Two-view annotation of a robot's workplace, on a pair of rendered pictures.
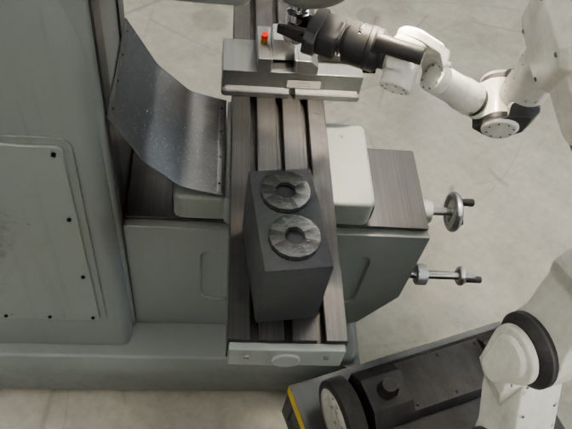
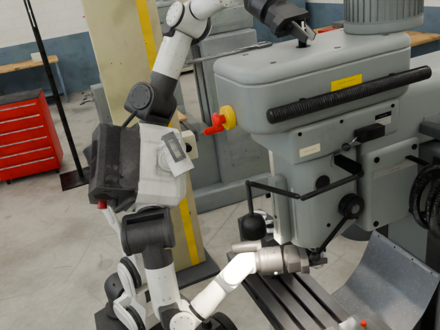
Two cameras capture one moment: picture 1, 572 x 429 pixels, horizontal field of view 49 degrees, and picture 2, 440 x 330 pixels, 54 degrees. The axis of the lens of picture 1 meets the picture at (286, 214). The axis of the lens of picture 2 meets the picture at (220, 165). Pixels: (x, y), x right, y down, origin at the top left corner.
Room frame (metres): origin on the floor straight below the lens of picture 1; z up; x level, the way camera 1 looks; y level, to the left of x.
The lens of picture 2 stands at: (2.13, -0.35, 2.11)
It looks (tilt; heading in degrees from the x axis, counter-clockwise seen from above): 25 degrees down; 172
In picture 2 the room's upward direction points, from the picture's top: 9 degrees counter-clockwise
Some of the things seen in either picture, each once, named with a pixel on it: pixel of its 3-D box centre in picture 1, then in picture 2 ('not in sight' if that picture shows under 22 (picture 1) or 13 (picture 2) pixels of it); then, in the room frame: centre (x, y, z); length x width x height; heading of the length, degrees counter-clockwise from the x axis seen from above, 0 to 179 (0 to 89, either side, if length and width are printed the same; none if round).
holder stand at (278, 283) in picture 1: (283, 243); (265, 241); (0.68, -0.01, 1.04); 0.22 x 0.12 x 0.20; 18
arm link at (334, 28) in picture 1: (338, 39); (287, 259); (1.06, -0.03, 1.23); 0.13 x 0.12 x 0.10; 169
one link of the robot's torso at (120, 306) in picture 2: not in sight; (141, 307); (0.46, -0.60, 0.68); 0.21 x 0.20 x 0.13; 29
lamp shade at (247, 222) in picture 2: not in sight; (253, 223); (1.14, -0.15, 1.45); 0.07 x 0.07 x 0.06
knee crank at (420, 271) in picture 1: (447, 275); not in sight; (1.04, -0.49, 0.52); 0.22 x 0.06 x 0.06; 101
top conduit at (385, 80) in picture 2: not in sight; (352, 92); (1.21, 0.12, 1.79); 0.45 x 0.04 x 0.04; 101
